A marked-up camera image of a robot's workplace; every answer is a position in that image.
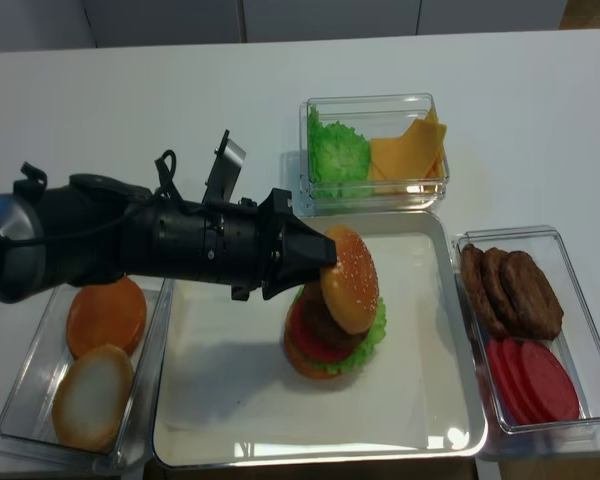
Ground brown patty on burger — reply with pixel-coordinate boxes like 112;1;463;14
299;282;369;350

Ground pale cut-side-up bun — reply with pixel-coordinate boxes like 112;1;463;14
51;344;134;452

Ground silver metal baking tray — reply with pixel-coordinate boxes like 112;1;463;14
152;209;487;469

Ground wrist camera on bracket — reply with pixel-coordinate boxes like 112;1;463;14
203;130;246;204

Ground white parchment paper sheet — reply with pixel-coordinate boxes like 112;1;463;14
167;232;474;451

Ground sesame top bun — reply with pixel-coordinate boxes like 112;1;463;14
320;225;379;335

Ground orange-brown bun half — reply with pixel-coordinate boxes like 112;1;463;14
66;277;147;359

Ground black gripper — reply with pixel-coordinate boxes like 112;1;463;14
231;188;337;301

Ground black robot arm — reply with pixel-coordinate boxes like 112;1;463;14
0;160;337;304

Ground clear bun container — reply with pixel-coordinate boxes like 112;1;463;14
0;277;175;476

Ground green lettuce leaf on burger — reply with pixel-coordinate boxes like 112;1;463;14
284;287;387;375

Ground red tomato slice on burger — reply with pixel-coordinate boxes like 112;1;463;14
289;300;353;364

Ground clear lettuce cheese container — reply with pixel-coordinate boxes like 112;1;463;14
299;93;450;214

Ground bottom burger bun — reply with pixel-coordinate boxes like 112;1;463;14
283;331;341;380

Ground brown patty middle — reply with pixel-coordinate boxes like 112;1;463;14
481;247;532;338

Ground yellow cheese slices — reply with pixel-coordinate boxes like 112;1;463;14
368;107;447;184

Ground clear patty tomato container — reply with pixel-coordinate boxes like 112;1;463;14
452;226;600;461

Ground black cable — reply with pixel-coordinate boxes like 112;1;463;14
152;149;181;201

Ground green lettuce pile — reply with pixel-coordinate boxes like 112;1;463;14
308;106;371;199

